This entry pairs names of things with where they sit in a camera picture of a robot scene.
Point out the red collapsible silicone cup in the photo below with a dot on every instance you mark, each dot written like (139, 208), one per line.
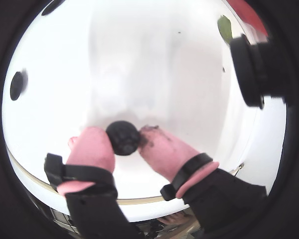
(249, 12)

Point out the small narrow green leaf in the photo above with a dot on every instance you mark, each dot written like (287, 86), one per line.
(225, 27)

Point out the gripper finger with pink tip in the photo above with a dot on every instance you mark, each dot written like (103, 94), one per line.
(89, 154)

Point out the white paper sheet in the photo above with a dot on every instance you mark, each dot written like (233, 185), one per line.
(164, 87)

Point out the gripper finger with stained pink tip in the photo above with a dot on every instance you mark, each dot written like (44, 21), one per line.
(169, 154)

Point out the small dark blueberry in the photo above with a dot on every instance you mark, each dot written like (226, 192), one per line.
(123, 138)
(17, 85)

